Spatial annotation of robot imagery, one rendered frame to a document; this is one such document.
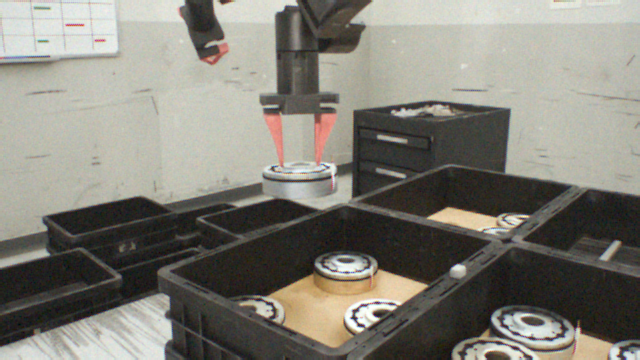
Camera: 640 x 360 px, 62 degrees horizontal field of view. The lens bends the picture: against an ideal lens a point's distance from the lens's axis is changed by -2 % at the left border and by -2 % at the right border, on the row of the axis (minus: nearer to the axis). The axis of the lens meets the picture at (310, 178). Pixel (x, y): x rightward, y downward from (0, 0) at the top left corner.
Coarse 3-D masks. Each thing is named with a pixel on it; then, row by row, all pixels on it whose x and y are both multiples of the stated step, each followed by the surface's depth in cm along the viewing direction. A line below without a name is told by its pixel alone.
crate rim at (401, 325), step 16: (496, 256) 73; (544, 256) 74; (560, 256) 73; (480, 272) 69; (608, 272) 69; (624, 272) 68; (448, 288) 64; (432, 304) 60; (400, 320) 57; (416, 320) 57; (384, 336) 54; (352, 352) 51; (368, 352) 51
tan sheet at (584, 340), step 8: (488, 328) 74; (480, 336) 72; (584, 336) 72; (584, 344) 70; (592, 344) 70; (600, 344) 70; (608, 344) 70; (576, 352) 68; (584, 352) 68; (592, 352) 68; (600, 352) 68; (608, 352) 68
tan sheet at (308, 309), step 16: (384, 272) 92; (288, 288) 86; (304, 288) 86; (320, 288) 86; (384, 288) 86; (400, 288) 86; (416, 288) 86; (288, 304) 81; (304, 304) 81; (320, 304) 81; (336, 304) 81; (352, 304) 81; (288, 320) 77; (304, 320) 77; (320, 320) 77; (336, 320) 77; (320, 336) 72; (336, 336) 73
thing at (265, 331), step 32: (288, 224) 86; (416, 224) 87; (480, 256) 73; (160, 288) 68; (192, 288) 64; (224, 320) 60; (256, 320) 57; (384, 320) 57; (288, 352) 54; (320, 352) 51
